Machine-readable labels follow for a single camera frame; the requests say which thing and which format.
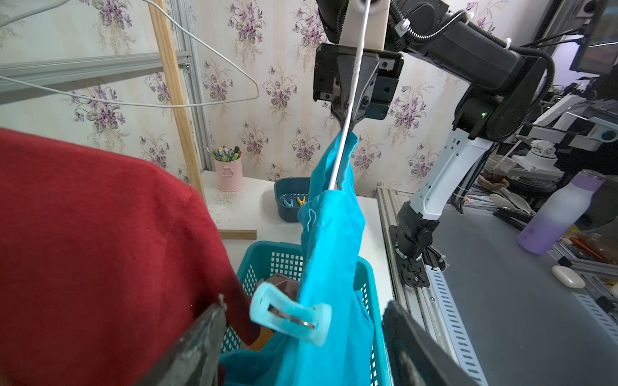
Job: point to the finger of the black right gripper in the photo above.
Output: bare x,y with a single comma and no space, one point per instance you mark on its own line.
342,86
365,85

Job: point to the pink t-shirt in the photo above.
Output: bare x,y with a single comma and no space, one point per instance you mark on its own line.
287,285

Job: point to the wooden clothes rack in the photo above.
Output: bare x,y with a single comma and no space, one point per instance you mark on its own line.
161,22

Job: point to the lilac white water bottle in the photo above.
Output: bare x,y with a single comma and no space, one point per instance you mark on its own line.
563,208

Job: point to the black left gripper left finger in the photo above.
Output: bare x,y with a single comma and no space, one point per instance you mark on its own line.
194,358

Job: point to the dark teal plastic tub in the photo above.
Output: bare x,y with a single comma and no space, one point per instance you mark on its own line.
294,186

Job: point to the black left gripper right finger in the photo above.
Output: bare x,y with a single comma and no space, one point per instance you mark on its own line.
414,357

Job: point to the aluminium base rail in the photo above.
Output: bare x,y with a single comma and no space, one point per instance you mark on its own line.
432,307

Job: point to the pink metal pen bucket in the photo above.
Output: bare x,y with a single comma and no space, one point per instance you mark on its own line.
228,167

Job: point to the dark red t-shirt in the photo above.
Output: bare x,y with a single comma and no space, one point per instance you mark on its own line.
106,260

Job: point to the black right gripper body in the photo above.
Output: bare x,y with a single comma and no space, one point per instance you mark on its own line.
389,72

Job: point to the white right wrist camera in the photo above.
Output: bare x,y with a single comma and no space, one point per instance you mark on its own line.
376,29

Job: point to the turquoise t-shirt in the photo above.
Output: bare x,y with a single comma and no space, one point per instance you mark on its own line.
332,221

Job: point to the light blue clothespin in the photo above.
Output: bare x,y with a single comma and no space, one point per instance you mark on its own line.
271,308
288,201

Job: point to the teal plastic laundry basket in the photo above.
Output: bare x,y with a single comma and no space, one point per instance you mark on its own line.
354,352

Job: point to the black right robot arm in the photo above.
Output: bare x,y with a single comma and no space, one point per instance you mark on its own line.
504,83

